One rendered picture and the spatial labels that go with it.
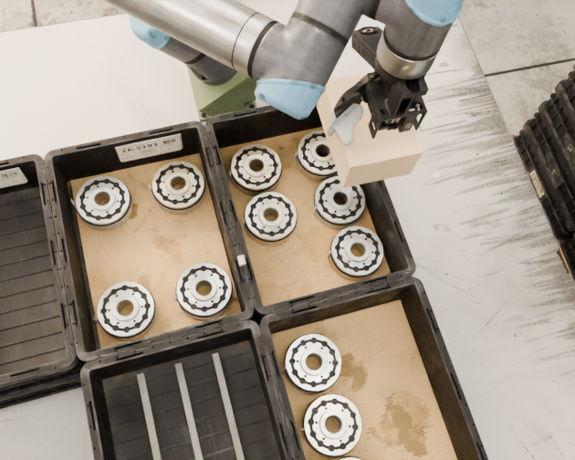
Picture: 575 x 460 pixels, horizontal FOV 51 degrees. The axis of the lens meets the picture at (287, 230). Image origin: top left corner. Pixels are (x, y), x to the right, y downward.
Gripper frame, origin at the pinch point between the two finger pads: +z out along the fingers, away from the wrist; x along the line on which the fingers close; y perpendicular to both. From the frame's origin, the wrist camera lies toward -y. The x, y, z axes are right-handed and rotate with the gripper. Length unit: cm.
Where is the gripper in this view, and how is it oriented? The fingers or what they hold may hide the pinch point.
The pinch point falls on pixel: (368, 122)
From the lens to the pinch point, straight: 101.5
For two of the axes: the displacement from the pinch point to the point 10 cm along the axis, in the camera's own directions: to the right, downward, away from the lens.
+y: 2.5, 9.1, -3.2
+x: 9.6, -2.1, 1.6
